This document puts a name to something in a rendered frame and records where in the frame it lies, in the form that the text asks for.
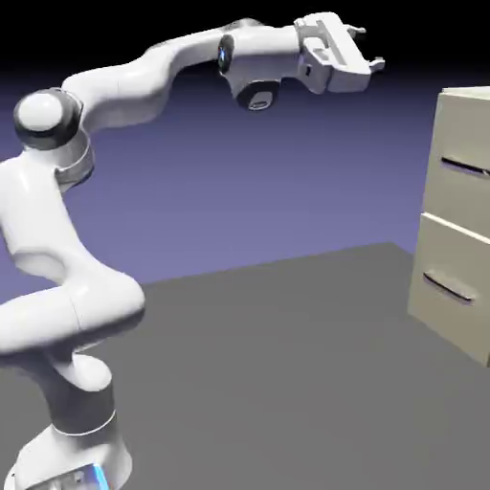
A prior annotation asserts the dark metal drawer handle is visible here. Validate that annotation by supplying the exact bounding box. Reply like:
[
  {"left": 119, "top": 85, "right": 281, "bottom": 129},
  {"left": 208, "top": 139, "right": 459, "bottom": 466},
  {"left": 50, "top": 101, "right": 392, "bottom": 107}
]
[
  {"left": 439, "top": 155, "right": 490, "bottom": 179},
  {"left": 422, "top": 270, "right": 476, "bottom": 305}
]

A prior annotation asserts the beige drawer front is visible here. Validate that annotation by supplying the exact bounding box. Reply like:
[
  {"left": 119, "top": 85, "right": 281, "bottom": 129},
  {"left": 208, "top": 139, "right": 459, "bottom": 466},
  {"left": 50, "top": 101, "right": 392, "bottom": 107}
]
[
  {"left": 407, "top": 213, "right": 490, "bottom": 368},
  {"left": 422, "top": 93, "right": 490, "bottom": 243}
]

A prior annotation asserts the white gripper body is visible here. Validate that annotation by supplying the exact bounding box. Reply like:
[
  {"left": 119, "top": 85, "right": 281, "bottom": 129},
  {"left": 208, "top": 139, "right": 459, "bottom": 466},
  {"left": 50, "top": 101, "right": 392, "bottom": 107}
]
[{"left": 293, "top": 11, "right": 372, "bottom": 95}]

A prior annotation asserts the beige cabinet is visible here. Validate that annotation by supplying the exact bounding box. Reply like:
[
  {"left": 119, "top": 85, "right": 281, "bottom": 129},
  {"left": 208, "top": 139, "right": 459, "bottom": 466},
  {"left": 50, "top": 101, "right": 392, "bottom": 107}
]
[{"left": 407, "top": 86, "right": 490, "bottom": 369}]

